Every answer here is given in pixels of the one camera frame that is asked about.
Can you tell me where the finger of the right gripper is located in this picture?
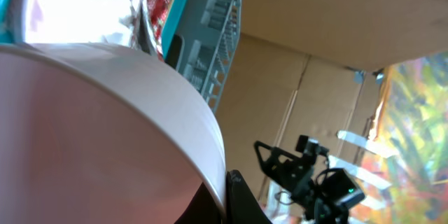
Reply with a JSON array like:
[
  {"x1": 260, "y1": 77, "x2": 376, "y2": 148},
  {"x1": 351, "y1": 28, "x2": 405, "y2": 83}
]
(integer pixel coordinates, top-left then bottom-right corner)
[{"x1": 254, "y1": 141, "x2": 280, "y2": 175}]

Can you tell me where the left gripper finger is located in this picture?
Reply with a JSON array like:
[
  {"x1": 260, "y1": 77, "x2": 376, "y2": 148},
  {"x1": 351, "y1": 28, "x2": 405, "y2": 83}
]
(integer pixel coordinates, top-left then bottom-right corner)
[{"x1": 175, "y1": 170, "x2": 272, "y2": 224}]

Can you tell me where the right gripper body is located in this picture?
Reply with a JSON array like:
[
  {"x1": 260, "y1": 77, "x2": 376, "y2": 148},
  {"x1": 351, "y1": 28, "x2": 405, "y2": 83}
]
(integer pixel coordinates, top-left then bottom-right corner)
[{"x1": 265, "y1": 135, "x2": 329, "y2": 196}]

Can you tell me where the small pink plate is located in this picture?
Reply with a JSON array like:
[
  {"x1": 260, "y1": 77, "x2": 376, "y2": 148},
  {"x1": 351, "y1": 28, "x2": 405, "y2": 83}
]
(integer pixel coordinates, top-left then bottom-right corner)
[{"x1": 1, "y1": 43, "x2": 226, "y2": 223}]

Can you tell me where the red snack wrapper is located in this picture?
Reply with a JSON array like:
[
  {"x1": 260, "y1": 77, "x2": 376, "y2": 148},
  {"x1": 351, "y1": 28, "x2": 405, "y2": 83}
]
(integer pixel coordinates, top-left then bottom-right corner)
[{"x1": 131, "y1": 0, "x2": 172, "y2": 62}]

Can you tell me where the large white plate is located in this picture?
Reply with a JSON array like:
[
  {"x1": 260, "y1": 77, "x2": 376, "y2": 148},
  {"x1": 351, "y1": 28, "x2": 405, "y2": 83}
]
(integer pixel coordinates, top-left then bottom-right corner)
[{"x1": 7, "y1": 0, "x2": 141, "y2": 47}]

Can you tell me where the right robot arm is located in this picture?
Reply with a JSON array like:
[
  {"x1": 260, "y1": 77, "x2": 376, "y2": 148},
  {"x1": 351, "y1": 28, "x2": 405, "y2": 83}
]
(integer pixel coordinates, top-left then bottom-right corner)
[{"x1": 254, "y1": 135, "x2": 365, "y2": 223}]

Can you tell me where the grey dishwasher rack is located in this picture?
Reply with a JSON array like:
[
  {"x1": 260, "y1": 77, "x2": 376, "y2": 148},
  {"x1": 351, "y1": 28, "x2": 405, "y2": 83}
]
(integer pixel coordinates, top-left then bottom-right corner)
[{"x1": 176, "y1": 0, "x2": 242, "y2": 112}]

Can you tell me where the teal serving tray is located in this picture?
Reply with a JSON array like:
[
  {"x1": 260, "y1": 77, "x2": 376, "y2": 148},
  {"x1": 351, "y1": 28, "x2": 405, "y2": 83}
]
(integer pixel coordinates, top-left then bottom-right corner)
[{"x1": 1, "y1": 0, "x2": 186, "y2": 58}]

